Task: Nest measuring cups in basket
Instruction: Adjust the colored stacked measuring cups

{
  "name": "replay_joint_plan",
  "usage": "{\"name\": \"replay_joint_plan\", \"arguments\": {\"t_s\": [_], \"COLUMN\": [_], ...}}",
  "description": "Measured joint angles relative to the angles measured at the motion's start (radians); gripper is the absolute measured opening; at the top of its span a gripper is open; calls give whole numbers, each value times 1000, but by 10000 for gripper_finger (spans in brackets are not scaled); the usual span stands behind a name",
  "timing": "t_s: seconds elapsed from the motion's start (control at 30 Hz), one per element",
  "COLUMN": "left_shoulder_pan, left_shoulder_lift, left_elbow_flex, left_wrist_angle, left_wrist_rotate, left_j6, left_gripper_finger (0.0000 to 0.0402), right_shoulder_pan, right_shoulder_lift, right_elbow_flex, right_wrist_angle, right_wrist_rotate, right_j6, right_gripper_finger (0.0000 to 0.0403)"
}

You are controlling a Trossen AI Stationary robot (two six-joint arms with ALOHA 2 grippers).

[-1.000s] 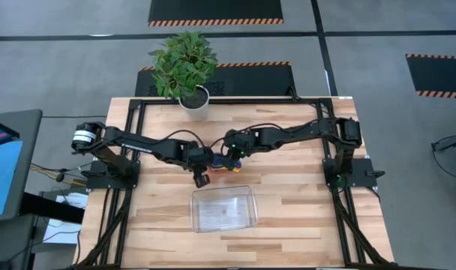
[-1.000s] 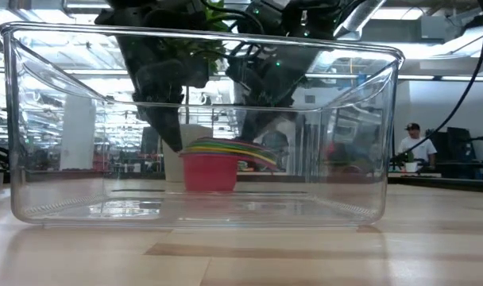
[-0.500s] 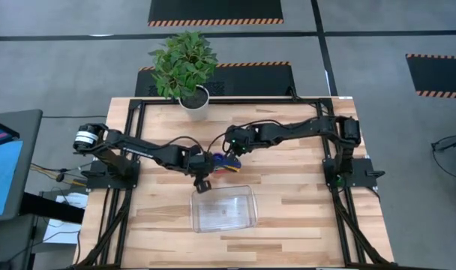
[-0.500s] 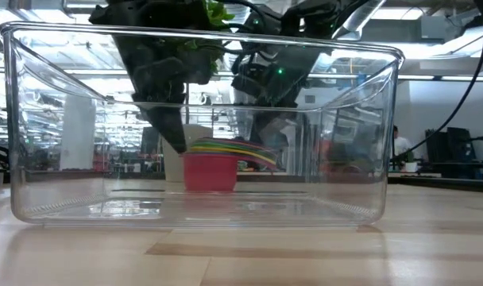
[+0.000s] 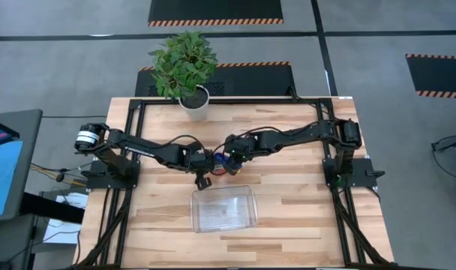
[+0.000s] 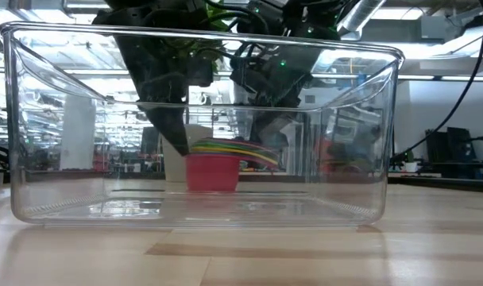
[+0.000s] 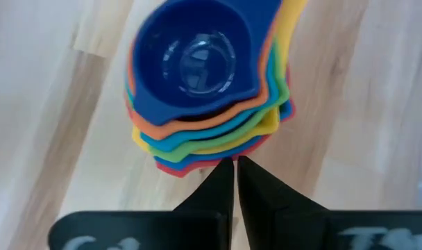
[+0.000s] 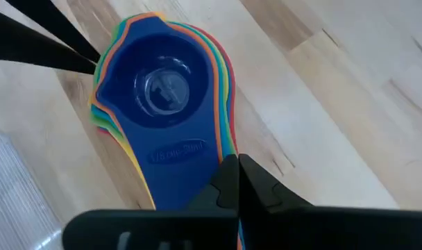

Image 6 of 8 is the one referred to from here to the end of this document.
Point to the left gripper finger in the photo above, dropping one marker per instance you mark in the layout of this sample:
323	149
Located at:
172	127

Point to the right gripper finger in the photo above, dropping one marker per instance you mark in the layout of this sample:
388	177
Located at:
271	129

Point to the yellow measuring cup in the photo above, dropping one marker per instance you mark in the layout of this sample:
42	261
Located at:
233	150

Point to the red measuring cup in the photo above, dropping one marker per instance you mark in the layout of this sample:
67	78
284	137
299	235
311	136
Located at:
211	172

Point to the clear plastic basket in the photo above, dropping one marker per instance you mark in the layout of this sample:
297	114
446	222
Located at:
66	190

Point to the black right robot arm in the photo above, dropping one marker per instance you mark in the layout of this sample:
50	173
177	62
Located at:
313	16

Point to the black background monitor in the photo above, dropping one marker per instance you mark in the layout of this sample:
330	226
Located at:
150	141

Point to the dark background equipment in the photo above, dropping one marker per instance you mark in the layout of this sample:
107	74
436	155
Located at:
448	145

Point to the silver ventilation duct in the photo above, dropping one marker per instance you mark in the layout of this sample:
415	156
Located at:
360	14

